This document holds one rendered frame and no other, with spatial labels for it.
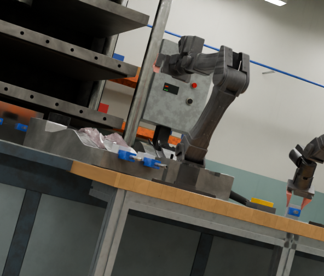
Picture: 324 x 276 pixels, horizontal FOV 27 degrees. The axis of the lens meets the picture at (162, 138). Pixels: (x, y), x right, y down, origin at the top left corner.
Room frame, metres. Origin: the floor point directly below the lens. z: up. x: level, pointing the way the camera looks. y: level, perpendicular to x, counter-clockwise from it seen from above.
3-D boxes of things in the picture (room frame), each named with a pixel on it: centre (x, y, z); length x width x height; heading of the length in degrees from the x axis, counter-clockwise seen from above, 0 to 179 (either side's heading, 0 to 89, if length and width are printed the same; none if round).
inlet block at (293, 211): (2.58, -0.55, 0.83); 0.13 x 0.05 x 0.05; 176
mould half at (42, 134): (2.42, 0.23, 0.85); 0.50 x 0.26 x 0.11; 40
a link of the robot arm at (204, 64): (2.10, -0.10, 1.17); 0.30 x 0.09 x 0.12; 24
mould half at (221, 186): (2.64, -0.07, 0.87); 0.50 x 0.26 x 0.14; 23
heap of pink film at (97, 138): (2.42, 0.22, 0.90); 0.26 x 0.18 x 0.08; 40
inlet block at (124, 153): (2.18, 0.09, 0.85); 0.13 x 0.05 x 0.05; 40
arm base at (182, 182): (2.09, -0.11, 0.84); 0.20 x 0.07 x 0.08; 114
